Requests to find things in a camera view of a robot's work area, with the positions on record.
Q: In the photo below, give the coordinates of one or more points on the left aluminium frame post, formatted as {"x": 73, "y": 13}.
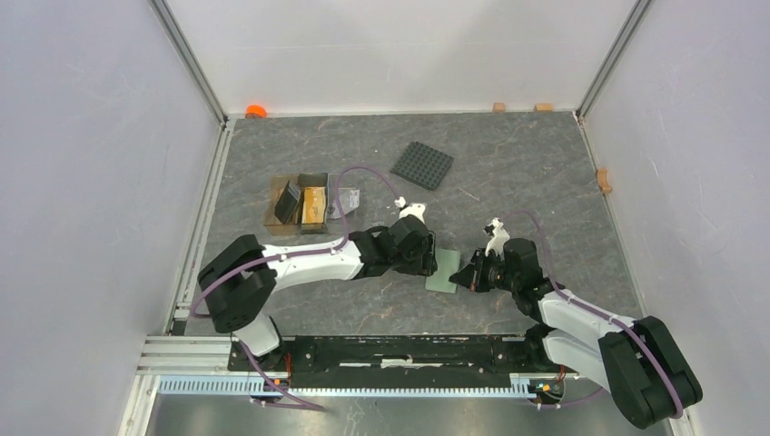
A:
{"x": 185, "y": 51}

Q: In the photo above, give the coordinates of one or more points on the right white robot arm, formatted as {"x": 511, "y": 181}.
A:
{"x": 637, "y": 361}

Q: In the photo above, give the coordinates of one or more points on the gold credit card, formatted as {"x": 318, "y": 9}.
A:
{"x": 314, "y": 205}

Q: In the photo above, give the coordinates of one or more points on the curved wooden block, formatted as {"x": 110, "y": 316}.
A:
{"x": 603, "y": 183}

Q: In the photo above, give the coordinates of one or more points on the dark grey lego baseplate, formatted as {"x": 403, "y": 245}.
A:
{"x": 422, "y": 165}

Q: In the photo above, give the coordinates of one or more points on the small wooden block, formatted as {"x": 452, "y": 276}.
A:
{"x": 498, "y": 107}

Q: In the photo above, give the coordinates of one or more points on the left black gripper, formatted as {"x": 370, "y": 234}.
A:
{"x": 425, "y": 262}

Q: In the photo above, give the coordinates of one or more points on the aluminium frame post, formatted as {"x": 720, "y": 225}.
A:
{"x": 624, "y": 37}
{"x": 185, "y": 51}

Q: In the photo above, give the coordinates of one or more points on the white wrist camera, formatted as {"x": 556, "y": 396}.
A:
{"x": 498, "y": 236}
{"x": 406, "y": 209}

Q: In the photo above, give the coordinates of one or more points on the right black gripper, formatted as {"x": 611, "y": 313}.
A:
{"x": 471, "y": 277}

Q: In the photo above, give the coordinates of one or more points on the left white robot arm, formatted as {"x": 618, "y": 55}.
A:
{"x": 239, "y": 281}

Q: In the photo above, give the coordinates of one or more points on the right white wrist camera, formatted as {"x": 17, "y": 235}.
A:
{"x": 498, "y": 236}

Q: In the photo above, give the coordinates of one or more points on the green card holder wallet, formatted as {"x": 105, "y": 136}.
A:
{"x": 448, "y": 262}

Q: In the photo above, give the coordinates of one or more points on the flat wooden block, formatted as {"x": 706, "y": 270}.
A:
{"x": 544, "y": 107}

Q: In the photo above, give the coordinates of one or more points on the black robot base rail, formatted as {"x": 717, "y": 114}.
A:
{"x": 406, "y": 361}

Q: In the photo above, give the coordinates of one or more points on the orange round cap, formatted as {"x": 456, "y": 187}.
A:
{"x": 255, "y": 111}

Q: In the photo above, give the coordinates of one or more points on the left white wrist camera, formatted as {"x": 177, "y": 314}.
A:
{"x": 406, "y": 209}

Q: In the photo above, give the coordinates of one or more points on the right aluminium frame post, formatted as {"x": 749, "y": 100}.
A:
{"x": 624, "y": 37}

